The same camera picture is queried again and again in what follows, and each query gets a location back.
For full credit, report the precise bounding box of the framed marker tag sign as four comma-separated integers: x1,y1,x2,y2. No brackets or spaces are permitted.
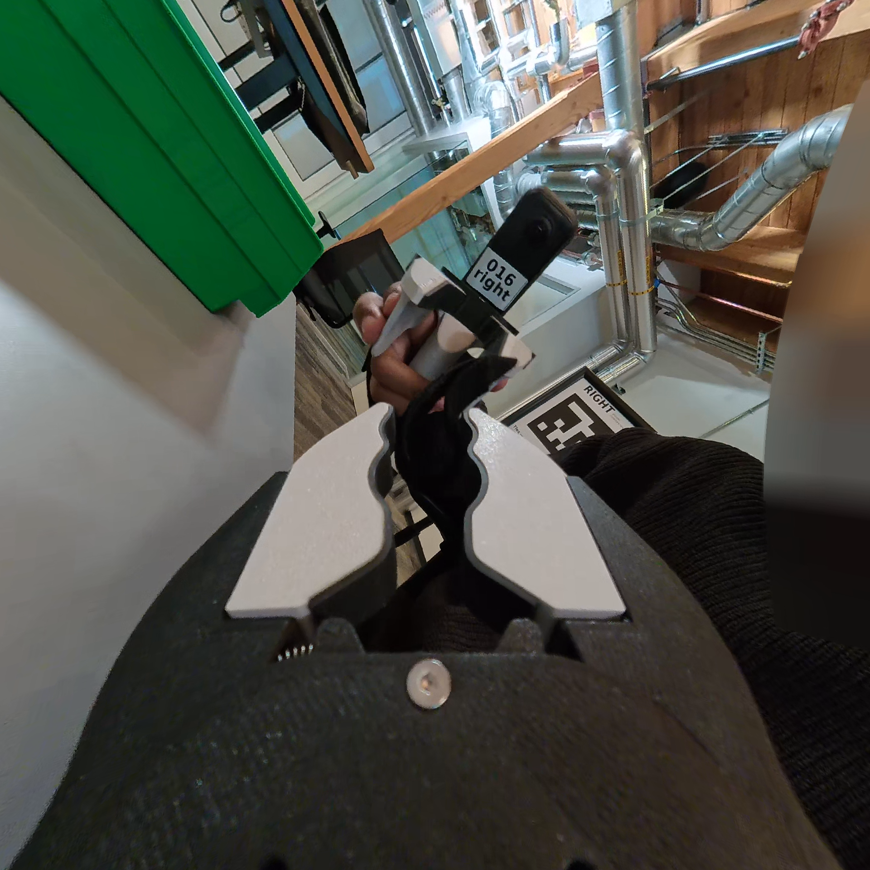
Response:
499,367,657,470

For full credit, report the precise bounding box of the person's right hand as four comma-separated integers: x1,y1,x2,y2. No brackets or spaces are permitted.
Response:
357,284,453,416

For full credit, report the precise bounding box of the silver ventilation duct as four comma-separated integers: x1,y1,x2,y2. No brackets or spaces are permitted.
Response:
523,0,659,371
652,105,854,252

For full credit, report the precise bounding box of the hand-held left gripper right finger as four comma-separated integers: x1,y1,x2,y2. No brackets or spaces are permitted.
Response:
464,408,628,623

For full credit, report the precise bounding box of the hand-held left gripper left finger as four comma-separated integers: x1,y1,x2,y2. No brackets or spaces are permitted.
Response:
224,402,398,621

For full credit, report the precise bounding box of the black tablet screen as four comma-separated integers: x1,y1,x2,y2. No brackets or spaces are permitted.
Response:
295,227,405,330

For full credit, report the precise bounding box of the black velcro tie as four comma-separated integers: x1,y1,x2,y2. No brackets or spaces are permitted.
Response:
394,353,517,545

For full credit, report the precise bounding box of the wooden ceiling beam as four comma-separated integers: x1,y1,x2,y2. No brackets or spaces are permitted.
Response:
340,75,606,246

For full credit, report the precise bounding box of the green plastic bin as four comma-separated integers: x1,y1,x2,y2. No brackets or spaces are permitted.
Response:
0,0,326,319

